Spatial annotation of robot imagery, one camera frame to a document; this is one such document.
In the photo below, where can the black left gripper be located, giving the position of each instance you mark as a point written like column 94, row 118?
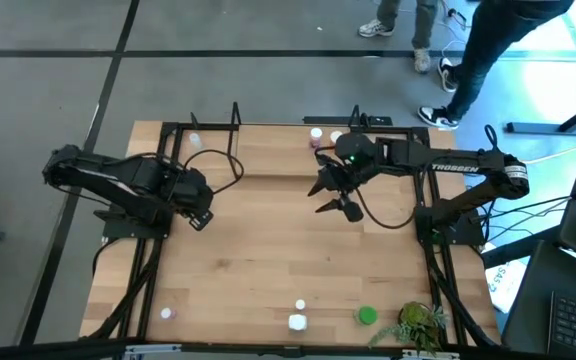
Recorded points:
column 195, row 192

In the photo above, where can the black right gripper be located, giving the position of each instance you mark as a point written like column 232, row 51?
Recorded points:
column 345, row 180

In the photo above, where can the translucent white plastic bottle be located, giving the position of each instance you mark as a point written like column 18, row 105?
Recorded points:
column 195, row 140

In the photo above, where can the pink bottle white cap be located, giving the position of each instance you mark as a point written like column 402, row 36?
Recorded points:
column 316, row 134

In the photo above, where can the slim peach bottle white cap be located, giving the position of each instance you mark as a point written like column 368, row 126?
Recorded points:
column 300, row 304

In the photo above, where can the small pink bottle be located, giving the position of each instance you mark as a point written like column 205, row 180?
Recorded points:
column 167, row 313

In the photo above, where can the green caffeine bottle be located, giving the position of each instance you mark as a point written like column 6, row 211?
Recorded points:
column 367, row 315

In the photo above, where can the white melatonin bottle blue label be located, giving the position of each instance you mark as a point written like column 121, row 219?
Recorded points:
column 297, row 322

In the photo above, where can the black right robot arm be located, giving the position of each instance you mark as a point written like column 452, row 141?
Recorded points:
column 468, row 165

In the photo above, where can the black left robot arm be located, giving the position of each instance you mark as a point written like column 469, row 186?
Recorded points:
column 118, row 180

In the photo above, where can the wooden shelf black metal legs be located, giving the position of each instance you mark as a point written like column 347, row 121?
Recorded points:
column 268, row 150

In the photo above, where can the orange bottle white cap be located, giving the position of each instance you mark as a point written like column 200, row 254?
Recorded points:
column 336, row 136

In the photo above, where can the green potted plant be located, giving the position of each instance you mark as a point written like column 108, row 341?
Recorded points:
column 414, row 316

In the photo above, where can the person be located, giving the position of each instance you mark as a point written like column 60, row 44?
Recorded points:
column 493, row 40
column 425, row 25

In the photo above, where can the black desk leg bar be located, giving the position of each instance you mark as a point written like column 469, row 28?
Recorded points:
column 518, row 249

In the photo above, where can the white printed paper sheet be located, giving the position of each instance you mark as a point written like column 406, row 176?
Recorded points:
column 505, row 285

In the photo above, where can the black floor stand base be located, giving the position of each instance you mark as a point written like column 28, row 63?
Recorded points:
column 533, row 128

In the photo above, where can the black side desk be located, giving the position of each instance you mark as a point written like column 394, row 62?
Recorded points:
column 533, row 300

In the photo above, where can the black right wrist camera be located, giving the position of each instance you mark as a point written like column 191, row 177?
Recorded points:
column 353, row 212

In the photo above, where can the black aluminium rail frame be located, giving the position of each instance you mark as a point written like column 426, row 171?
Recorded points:
column 208, row 127

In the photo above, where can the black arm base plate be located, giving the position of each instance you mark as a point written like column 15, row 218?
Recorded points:
column 118, row 231
column 468, row 235

